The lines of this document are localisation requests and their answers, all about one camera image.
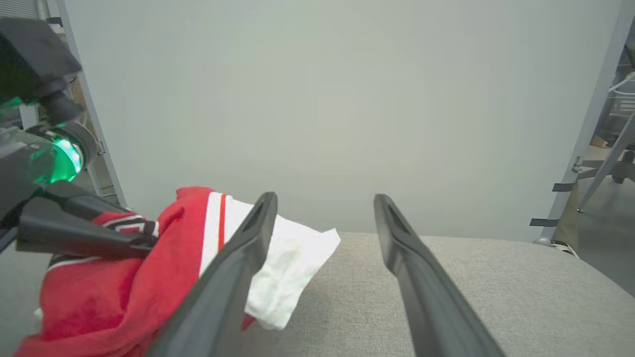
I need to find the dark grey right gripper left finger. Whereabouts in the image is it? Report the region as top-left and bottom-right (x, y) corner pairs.
(146, 192), (278, 357)

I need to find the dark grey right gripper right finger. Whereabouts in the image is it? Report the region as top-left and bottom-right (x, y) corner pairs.
(375, 194), (507, 357)

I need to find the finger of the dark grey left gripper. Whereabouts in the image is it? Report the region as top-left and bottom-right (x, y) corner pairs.
(16, 197), (159, 259)
(37, 180), (145, 222)

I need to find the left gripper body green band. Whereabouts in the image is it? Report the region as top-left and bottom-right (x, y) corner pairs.
(0, 121), (98, 221)

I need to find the red and white garment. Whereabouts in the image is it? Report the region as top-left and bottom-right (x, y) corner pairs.
(15, 186), (342, 357)

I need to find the white and black shoe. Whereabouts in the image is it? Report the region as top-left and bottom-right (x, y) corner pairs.
(550, 240), (579, 258)

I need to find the khaki trouser leg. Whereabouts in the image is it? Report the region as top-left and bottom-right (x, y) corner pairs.
(552, 182), (580, 243)

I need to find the grey chair base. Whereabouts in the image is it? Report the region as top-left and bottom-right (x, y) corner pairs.
(577, 113), (635, 213)

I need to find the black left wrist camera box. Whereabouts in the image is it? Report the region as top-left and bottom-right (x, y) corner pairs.
(0, 17), (84, 127)

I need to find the white partition panel grey frame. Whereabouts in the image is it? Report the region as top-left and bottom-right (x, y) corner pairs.
(47, 0), (635, 247)

